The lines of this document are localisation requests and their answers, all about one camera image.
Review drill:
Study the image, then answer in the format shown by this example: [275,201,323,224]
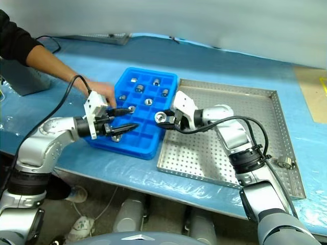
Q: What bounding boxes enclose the thin black cable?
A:
[35,35,62,54]

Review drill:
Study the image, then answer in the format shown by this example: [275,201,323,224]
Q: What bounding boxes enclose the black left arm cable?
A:
[0,75,92,197]

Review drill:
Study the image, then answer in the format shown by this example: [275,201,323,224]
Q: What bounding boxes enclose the blue plastic table cover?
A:
[0,32,327,237]

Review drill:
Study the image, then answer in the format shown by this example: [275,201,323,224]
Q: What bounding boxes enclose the dark trouser leg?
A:
[45,176,72,201]

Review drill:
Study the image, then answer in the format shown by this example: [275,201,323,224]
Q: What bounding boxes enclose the grey rounded cylinder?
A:
[113,192,148,233]
[188,208,218,245]

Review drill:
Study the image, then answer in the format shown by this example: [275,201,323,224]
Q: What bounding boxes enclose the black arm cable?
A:
[175,116,299,219]
[0,75,92,197]

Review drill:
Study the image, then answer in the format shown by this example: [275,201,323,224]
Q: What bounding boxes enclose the blue plastic compartment tray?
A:
[83,66,179,161]

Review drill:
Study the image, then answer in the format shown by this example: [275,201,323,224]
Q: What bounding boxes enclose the grey-blue robot torso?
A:
[88,231,195,245]

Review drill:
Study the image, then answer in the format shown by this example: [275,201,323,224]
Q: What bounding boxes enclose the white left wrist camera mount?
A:
[83,90,109,140]

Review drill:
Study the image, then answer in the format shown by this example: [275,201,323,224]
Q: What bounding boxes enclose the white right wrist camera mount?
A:
[170,90,197,130]

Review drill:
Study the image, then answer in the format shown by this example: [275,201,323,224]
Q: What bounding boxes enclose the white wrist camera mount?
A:
[170,90,197,130]
[83,90,109,140]

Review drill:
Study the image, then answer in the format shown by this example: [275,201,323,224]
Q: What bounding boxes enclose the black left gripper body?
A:
[94,115,115,138]

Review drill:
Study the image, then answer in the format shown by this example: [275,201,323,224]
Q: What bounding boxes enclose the white shoe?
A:
[66,216,96,242]
[65,185,88,204]

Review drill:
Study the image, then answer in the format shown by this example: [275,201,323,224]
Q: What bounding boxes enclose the white backdrop curtain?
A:
[0,0,327,69]

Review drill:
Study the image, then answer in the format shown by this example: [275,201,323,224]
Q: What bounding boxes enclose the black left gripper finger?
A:
[106,107,131,117]
[111,123,139,135]

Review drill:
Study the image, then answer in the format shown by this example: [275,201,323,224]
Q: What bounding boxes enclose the person bare hand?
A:
[81,81,118,109]

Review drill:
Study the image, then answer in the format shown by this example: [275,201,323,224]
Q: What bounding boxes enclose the flat perforated metal tray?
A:
[57,32,132,46]

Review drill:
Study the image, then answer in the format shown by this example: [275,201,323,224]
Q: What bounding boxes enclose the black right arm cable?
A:
[175,116,299,219]

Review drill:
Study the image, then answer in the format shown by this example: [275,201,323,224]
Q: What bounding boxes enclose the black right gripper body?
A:
[173,109,190,131]

